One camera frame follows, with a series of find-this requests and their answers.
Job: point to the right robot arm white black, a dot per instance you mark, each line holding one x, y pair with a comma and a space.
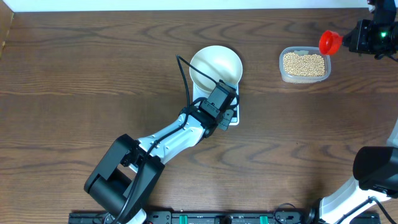
374, 178

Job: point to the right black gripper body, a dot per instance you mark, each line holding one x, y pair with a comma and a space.
372, 39

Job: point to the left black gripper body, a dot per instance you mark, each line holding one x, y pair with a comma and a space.
229, 117

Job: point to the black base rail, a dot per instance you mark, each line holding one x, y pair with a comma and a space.
165, 217

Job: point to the red plastic measuring scoop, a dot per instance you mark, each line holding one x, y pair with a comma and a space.
330, 42

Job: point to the clear plastic container of soybeans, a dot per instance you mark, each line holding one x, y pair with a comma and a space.
304, 65

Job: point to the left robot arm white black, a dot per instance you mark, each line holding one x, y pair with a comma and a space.
127, 174

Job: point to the cream round bowl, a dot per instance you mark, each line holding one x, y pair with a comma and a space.
219, 63

